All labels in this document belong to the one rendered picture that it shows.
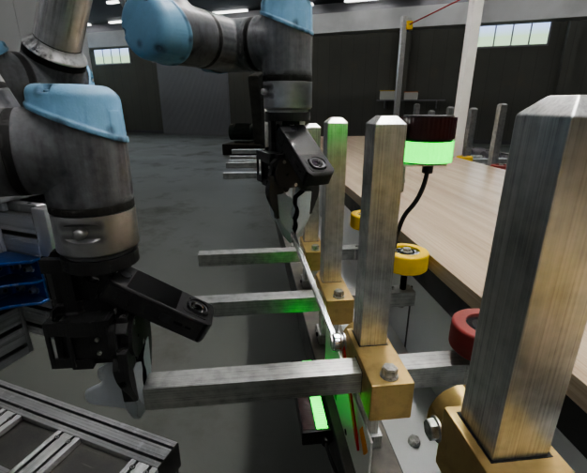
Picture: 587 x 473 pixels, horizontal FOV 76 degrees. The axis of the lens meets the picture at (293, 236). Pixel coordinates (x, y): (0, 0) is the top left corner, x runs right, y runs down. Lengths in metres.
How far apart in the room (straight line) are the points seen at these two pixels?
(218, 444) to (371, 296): 1.19
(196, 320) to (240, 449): 1.17
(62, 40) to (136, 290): 0.63
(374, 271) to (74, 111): 0.34
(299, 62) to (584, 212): 0.45
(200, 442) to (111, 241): 1.28
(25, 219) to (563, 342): 0.77
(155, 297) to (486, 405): 0.30
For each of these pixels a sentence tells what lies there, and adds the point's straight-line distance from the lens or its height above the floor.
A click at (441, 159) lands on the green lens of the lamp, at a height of 1.11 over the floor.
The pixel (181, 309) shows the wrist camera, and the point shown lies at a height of 0.96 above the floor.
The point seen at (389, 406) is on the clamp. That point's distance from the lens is 0.48.
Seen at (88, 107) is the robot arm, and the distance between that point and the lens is 0.37.
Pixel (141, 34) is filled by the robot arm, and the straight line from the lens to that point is 0.54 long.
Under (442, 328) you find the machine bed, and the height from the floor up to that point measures 0.76.
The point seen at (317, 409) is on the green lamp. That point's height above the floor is 0.70.
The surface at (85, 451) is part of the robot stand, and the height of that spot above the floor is 0.21.
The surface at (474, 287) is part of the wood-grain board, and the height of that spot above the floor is 0.90.
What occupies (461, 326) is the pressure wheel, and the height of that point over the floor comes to 0.91.
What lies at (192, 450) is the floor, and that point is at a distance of 1.58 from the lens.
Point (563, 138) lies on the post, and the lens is 0.20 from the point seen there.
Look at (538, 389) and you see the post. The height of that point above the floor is 1.02.
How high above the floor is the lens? 1.16
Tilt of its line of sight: 19 degrees down
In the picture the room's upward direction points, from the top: straight up
